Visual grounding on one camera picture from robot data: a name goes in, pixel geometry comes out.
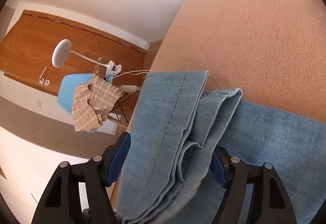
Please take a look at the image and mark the light blue chair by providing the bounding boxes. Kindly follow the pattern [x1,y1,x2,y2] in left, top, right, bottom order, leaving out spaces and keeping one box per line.
[57,72,114,134]

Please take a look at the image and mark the beige fleece blanket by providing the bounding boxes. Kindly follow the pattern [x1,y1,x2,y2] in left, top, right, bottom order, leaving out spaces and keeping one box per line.
[125,0,326,133]

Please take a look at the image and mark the beige checked cloth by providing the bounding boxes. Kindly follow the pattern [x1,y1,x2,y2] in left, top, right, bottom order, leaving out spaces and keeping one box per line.
[71,75,123,132]

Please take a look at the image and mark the wooden door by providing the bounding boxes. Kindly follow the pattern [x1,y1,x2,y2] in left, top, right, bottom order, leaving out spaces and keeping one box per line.
[1,10,146,95]

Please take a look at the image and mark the light blue denim jeans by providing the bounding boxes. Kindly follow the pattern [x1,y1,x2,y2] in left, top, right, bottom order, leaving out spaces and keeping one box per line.
[117,71,325,223]

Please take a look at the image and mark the white clip desk lamp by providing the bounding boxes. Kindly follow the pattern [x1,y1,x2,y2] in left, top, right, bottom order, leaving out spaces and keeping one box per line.
[51,38,150,82]

